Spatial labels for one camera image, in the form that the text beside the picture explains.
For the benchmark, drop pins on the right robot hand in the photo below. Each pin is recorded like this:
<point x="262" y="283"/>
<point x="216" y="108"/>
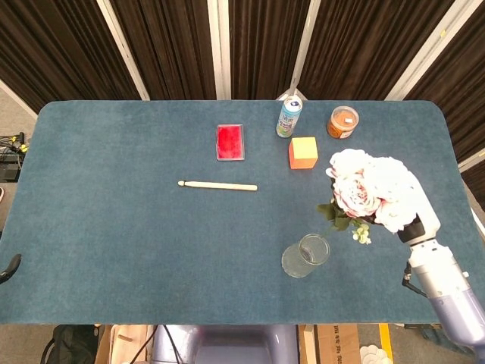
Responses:
<point x="426" y="216"/>

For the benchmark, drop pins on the pink artificial flower bouquet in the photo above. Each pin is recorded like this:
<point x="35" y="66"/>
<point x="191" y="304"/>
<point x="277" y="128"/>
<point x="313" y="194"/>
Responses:
<point x="363" y="189"/>

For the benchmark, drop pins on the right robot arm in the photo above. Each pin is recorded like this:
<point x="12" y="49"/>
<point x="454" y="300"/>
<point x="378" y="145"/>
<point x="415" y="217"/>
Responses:
<point x="443" y="277"/>

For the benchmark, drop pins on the transparent textured glass vase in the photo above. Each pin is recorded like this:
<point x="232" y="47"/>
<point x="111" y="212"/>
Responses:
<point x="303" y="259"/>

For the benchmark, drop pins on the blue carpeted table top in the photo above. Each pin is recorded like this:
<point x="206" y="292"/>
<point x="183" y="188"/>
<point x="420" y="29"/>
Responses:
<point x="151" y="246"/>

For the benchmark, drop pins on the clear jar of rubber bands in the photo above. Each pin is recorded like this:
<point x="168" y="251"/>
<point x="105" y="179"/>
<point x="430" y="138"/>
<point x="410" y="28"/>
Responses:
<point x="343" y="123"/>

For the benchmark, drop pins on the orange foam cube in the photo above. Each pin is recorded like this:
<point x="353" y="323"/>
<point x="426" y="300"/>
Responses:
<point x="303" y="153"/>

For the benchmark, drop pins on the brown cardboard box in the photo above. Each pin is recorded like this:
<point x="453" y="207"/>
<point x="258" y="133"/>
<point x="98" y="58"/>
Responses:
<point x="333" y="343"/>

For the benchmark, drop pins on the light blue drink can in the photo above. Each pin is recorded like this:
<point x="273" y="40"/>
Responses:
<point x="288" y="117"/>

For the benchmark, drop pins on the wooden drumstick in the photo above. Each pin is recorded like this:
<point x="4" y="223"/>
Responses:
<point x="219" y="186"/>

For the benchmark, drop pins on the red ink pad case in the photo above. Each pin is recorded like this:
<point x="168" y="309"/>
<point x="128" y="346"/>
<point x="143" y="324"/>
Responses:
<point x="230" y="142"/>

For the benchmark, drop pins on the lavender robot torso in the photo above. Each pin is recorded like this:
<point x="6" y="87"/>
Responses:
<point x="227" y="345"/>

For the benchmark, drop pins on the dark brown curtain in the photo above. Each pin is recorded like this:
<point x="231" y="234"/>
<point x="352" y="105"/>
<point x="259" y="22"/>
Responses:
<point x="170" y="45"/>

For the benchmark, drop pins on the light wooden crate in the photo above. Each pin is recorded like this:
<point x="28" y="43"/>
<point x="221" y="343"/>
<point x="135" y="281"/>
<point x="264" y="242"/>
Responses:
<point x="125" y="343"/>

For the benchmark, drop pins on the black bag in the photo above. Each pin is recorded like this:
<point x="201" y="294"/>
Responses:
<point x="68" y="347"/>

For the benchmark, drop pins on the white partition frame post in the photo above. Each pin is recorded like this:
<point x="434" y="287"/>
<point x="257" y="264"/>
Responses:
<point x="125" y="49"/>
<point x="424" y="53"/>
<point x="305" y="45"/>
<point x="219" y="49"/>

